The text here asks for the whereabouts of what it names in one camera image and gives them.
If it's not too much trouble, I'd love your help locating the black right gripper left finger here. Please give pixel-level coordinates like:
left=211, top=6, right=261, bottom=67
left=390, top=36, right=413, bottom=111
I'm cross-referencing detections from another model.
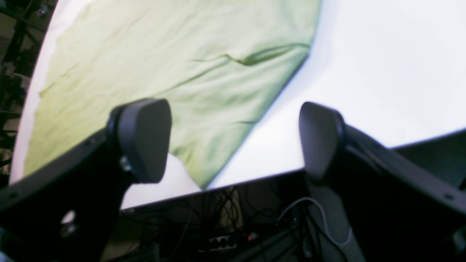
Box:
left=0, top=98, right=172, bottom=262

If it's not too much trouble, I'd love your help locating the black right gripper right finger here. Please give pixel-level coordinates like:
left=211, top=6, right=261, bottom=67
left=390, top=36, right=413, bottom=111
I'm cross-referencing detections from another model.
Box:
left=299, top=102, right=466, bottom=262

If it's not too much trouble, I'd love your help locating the green T-shirt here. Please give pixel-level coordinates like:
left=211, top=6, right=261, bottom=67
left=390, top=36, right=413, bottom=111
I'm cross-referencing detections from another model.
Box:
left=24, top=0, right=321, bottom=188

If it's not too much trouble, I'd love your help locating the black power strip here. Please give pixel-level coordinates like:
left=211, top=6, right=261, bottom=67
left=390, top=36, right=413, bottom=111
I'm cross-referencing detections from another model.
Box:
left=197, top=232, right=258, bottom=253

